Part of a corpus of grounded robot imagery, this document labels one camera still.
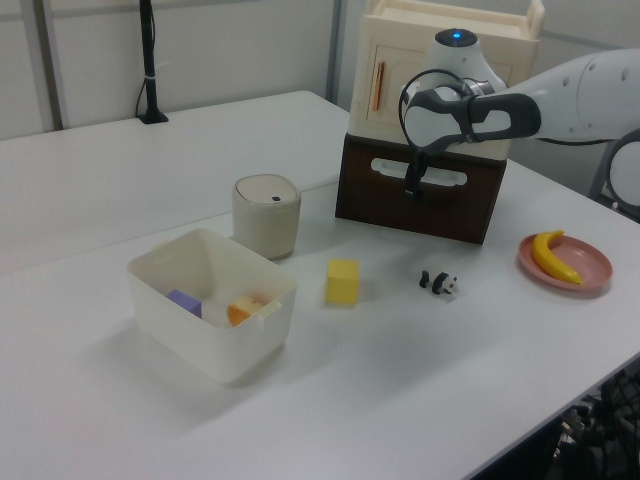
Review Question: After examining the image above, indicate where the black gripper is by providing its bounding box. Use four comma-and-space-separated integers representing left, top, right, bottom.
404, 147, 429, 199

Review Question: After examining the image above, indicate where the dark drawer with white handle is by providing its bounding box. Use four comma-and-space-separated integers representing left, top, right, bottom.
334, 147, 502, 245

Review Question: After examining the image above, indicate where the dark wood drawer cabinet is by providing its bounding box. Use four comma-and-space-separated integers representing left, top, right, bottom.
334, 133, 510, 246

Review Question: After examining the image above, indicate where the panda figurine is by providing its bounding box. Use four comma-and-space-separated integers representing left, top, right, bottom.
418, 269, 461, 297

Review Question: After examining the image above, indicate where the yellow foam cube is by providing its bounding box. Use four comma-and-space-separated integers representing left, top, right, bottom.
325, 258, 361, 305

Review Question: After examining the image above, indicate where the beige mini trash can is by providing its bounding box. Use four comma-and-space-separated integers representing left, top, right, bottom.
231, 173, 303, 261

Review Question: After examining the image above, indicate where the yellow toy banana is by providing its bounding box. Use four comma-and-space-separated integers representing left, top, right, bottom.
530, 229, 584, 286

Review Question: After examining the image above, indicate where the pink plate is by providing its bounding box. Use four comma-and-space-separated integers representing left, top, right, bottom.
517, 234, 614, 300

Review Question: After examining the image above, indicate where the purple foam cube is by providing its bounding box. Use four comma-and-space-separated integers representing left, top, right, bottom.
164, 288, 204, 320

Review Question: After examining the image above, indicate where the white plastic bin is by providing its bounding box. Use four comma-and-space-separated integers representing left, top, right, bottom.
126, 228, 299, 386

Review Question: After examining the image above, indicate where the black robot wrist cable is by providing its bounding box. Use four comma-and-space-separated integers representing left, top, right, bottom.
398, 68, 474, 151

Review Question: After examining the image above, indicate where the copper box door handle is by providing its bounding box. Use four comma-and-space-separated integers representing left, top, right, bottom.
372, 60, 387, 112

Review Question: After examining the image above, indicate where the black camera stand pole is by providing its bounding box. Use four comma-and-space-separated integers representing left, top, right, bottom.
135, 0, 170, 125

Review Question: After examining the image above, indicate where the dark cable clutter under table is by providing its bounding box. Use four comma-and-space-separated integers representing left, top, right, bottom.
549, 349, 640, 480

